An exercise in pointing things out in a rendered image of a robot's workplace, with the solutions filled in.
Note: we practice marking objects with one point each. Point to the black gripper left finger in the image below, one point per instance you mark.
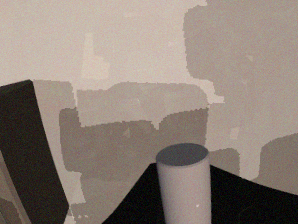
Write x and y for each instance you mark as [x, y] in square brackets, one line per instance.
[143, 205]

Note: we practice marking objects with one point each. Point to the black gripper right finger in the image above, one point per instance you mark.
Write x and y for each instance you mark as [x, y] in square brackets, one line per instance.
[238, 201]

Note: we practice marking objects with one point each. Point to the grey cylinder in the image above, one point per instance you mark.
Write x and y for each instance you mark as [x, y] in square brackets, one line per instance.
[184, 179]

